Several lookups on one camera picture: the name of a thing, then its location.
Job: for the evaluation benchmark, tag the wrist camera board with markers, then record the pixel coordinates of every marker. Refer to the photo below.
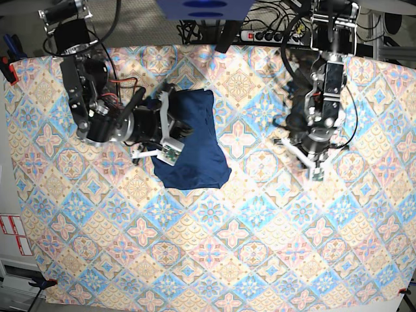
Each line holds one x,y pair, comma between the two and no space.
170,152
317,174

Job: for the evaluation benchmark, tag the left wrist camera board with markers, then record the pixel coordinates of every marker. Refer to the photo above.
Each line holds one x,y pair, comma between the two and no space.
317,174

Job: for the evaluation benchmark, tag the white power strip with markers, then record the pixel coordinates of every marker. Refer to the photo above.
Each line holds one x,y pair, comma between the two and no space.
271,37

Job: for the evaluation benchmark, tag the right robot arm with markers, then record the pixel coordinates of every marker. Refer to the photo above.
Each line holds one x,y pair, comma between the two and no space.
99,114

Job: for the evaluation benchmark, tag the blue clamp top left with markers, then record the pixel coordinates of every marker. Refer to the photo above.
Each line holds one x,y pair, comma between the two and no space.
15,49

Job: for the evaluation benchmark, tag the blue box overhead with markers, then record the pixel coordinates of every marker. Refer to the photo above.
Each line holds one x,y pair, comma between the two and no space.
205,9

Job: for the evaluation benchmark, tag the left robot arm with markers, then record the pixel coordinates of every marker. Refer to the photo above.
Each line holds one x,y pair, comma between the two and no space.
312,123

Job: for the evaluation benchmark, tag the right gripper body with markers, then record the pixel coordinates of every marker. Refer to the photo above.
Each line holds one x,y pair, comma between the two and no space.
153,122

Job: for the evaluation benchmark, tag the black clamp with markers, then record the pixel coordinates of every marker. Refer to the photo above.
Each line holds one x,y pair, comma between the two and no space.
42,283
405,291

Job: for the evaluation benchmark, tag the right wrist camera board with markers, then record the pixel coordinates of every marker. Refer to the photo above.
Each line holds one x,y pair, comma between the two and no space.
170,152

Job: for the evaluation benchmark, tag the black clamp bottom right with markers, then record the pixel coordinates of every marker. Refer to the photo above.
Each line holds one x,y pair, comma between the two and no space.
405,291

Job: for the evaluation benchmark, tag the red-black clamp top left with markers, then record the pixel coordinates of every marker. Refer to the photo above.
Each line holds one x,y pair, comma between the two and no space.
8,71

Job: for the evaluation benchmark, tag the patterned tile tablecloth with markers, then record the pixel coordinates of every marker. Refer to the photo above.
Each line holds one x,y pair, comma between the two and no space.
268,240

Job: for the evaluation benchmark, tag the black clamp bottom left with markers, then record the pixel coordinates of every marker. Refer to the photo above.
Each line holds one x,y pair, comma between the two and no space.
42,283

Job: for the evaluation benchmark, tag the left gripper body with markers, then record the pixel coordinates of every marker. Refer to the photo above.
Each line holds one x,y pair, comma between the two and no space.
311,147

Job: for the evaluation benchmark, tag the red-white labels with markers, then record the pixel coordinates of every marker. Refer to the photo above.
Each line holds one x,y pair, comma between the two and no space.
12,225

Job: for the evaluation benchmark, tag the blue long-sleeve T-shirt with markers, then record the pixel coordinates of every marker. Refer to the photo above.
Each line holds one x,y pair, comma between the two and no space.
202,163

